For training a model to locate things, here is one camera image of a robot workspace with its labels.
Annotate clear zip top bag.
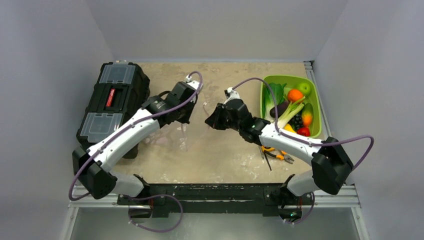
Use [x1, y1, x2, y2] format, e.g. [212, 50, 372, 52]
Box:
[142, 100, 210, 152]

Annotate green toy bok choy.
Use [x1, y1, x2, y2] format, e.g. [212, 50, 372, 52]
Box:
[261, 82, 287, 121]

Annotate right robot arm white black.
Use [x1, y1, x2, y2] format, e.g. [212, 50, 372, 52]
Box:
[205, 99, 354, 204]

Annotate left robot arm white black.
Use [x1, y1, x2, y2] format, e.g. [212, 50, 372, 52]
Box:
[73, 78, 203, 205]

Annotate purple toy eggplant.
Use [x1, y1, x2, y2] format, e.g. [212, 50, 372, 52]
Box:
[269, 100, 290, 118]

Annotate black plastic toolbox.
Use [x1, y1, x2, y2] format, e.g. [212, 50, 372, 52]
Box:
[76, 62, 150, 149]

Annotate toy leek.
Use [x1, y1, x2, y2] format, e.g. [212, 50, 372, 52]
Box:
[277, 97, 305, 128]

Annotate orange toy fruit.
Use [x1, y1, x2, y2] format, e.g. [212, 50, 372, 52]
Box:
[287, 88, 304, 103]

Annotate dark toy grapes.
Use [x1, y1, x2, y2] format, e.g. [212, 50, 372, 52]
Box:
[289, 112, 304, 132]

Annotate green plastic basket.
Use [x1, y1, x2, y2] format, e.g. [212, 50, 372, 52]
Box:
[264, 75, 322, 138]

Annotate red toy pepper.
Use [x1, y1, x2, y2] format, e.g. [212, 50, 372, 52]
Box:
[296, 127, 311, 137]

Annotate toy mango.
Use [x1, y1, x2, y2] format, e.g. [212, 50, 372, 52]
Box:
[301, 103, 314, 127]

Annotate green toy apple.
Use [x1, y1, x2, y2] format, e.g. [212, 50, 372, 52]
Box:
[295, 82, 312, 97]

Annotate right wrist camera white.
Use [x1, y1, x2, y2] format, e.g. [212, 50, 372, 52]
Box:
[224, 87, 241, 104]

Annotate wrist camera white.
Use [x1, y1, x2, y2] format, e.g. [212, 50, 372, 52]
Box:
[224, 87, 241, 104]
[185, 75, 203, 93]

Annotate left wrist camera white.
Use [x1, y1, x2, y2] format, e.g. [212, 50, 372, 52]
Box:
[185, 75, 203, 93]

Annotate orange handled pliers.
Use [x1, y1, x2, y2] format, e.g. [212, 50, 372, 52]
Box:
[259, 145, 295, 171]

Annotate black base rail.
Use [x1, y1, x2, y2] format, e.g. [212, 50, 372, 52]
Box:
[117, 183, 313, 219]

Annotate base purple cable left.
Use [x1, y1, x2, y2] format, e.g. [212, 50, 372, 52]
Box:
[128, 194, 184, 234]

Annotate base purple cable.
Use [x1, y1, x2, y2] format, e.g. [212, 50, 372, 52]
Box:
[283, 192, 317, 226]
[128, 194, 184, 234]

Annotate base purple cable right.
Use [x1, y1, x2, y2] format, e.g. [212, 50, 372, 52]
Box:
[283, 192, 317, 226]

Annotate aluminium frame rail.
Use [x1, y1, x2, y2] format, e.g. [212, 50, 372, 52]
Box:
[68, 185, 361, 208]

